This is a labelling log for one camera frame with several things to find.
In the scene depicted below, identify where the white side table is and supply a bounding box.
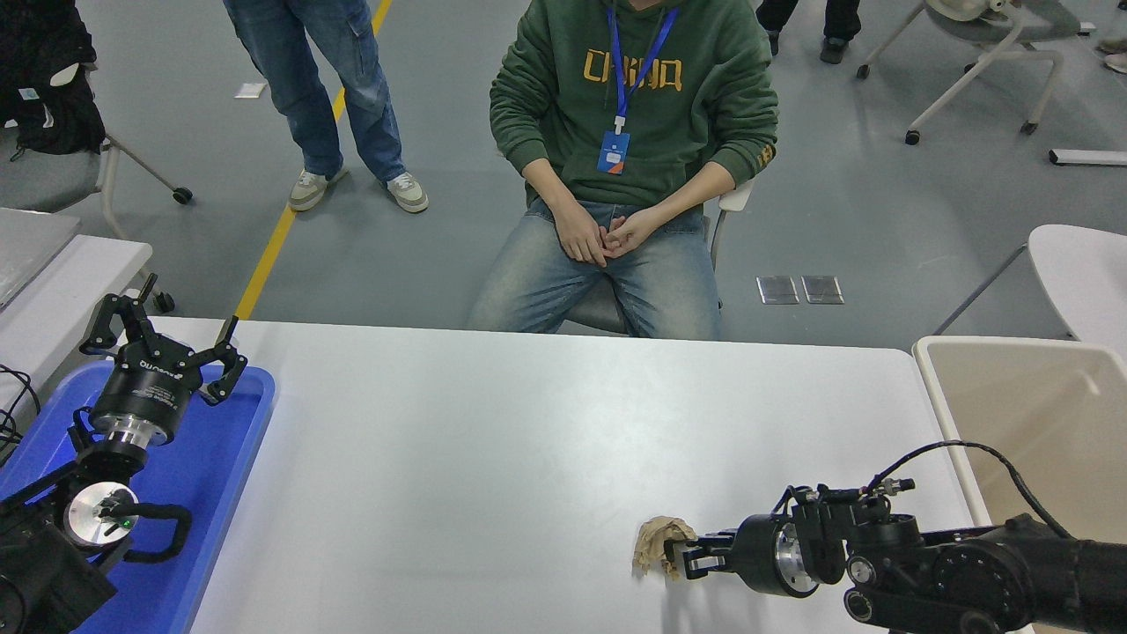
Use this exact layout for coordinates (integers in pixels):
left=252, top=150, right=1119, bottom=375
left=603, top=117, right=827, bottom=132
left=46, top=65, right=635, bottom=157
left=0, top=232, right=155, bottom=424

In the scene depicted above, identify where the white office chair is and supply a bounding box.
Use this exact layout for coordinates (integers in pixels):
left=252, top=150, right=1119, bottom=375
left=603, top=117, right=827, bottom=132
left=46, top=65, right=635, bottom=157
left=497, top=145, right=756, bottom=337

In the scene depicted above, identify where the blue plastic tray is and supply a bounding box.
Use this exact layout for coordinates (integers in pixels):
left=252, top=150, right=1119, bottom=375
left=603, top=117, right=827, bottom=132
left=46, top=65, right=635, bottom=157
left=0, top=359, right=276, bottom=634

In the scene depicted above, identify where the large pale bin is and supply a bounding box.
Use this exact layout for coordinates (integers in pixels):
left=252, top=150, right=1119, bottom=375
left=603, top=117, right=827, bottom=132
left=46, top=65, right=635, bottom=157
left=912, top=335, right=1127, bottom=547

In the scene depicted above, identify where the person's left hand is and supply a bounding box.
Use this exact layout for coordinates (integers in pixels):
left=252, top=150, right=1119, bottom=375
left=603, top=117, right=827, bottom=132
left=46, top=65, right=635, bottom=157
left=603, top=207, right=670, bottom=261

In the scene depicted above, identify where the black jacket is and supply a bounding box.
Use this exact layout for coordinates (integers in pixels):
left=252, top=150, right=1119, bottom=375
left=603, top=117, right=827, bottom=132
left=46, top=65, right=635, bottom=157
left=0, top=0, right=107, bottom=159

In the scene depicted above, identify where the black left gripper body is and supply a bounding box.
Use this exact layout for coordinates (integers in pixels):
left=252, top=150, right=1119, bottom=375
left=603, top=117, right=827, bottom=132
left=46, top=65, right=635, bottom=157
left=91, top=349, right=206, bottom=441

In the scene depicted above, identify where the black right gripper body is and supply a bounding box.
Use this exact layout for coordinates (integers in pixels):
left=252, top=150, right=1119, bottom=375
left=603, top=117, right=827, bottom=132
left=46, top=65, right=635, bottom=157
left=731, top=514, right=795, bottom=600

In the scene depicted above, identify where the white round chair seat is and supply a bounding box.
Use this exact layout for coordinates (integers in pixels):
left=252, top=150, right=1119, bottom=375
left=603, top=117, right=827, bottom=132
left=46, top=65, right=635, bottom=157
left=1028, top=223, right=1127, bottom=358

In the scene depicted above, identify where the grey rolling chair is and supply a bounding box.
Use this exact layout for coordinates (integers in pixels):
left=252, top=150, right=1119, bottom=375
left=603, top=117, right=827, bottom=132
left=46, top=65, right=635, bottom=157
left=0, top=123, right=195, bottom=313

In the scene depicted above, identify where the black cable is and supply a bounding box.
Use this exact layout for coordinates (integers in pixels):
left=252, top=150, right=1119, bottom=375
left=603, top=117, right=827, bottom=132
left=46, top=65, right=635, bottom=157
left=0, top=365, right=41, bottom=459

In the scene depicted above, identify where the tan paper ball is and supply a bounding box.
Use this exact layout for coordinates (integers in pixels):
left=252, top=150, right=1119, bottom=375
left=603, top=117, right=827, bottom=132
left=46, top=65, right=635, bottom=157
left=632, top=516, right=698, bottom=579

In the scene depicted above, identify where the person's right hand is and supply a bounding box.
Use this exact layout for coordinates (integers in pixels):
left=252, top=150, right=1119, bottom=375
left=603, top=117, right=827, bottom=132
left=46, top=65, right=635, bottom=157
left=553, top=201, right=613, bottom=268

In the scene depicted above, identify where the blue lanyard badge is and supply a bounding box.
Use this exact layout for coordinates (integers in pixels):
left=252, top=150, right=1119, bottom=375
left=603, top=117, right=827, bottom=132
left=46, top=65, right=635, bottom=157
left=597, top=7, right=681, bottom=175

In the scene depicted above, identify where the white rolling chair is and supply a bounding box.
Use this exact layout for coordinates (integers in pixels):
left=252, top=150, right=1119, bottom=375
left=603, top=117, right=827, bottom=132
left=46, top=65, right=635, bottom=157
left=856, top=0, right=1097, bottom=146

